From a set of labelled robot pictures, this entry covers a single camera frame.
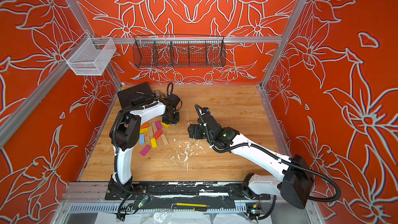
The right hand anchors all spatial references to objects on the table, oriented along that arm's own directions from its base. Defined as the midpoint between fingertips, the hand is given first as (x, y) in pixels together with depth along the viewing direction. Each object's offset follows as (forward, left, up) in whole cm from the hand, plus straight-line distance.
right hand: (193, 126), depth 77 cm
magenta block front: (-7, +28, -16) cm, 33 cm away
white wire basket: (+38, +64, +16) cm, 76 cm away
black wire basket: (+48, +11, +13) cm, 51 cm away
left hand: (+14, +12, -16) cm, 25 cm away
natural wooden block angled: (0, +18, -16) cm, 24 cm away
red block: (+4, +23, -16) cm, 28 cm away
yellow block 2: (-2, +23, -15) cm, 28 cm away
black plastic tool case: (+30, +41, -10) cm, 52 cm away
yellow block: (+8, +19, -12) cm, 24 cm away
